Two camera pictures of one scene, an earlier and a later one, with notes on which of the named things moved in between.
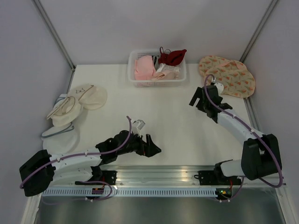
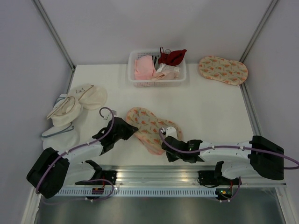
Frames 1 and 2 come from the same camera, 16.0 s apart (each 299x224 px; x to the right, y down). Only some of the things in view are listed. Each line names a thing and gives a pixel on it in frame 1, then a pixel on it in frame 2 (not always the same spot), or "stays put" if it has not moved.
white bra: [163, 67] stays put
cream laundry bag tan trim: [66, 111] stays put
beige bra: [160, 75] stays put
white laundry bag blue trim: [61, 139] stays put
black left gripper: [148, 149] to [130, 130]
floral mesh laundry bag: [237, 80] to [148, 125]
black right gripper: [198, 94] to [170, 157]
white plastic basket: [153, 83] stays put
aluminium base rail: [169, 176] stays put
